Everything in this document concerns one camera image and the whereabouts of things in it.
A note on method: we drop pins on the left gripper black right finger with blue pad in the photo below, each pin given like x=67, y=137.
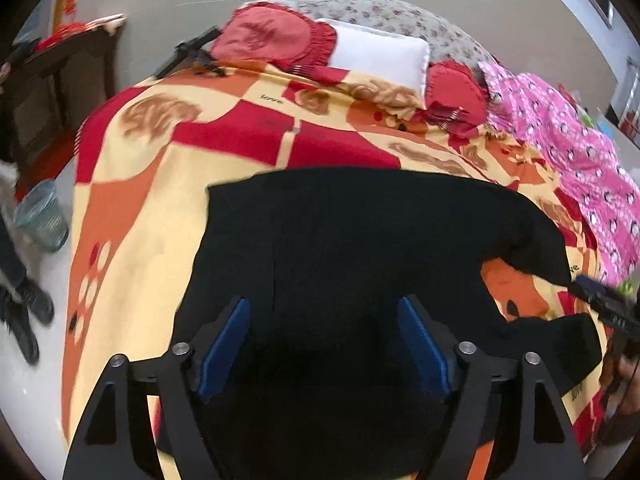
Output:
x=533, y=438

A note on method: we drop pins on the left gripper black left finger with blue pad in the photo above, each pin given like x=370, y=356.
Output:
x=114, y=438

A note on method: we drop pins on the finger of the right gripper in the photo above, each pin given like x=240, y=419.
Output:
x=597, y=294

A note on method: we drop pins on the black pants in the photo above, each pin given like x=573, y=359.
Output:
x=324, y=386

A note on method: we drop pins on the operator right hand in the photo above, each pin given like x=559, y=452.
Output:
x=619, y=382

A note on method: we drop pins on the pink penguin quilt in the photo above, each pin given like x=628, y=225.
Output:
x=537, y=114

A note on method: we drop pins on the bystander in dark clothes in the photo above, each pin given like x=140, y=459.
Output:
x=25, y=297

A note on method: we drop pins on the green mesh waste basket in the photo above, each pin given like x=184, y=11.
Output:
x=40, y=215

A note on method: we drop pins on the small red ruffled cushion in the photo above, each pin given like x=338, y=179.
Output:
x=454, y=100

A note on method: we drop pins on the orange yellow red blanket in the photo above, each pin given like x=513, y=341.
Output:
x=148, y=157

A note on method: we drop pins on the white pillow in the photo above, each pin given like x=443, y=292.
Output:
x=393, y=57

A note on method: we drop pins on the dark wooden side table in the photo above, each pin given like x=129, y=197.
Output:
x=99, y=39

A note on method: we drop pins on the black tripod device on bed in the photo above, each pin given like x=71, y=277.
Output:
x=193, y=50

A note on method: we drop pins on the floral headboard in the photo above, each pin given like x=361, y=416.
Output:
x=446, y=40

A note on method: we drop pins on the large red ruffled cushion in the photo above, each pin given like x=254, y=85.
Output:
x=271, y=33

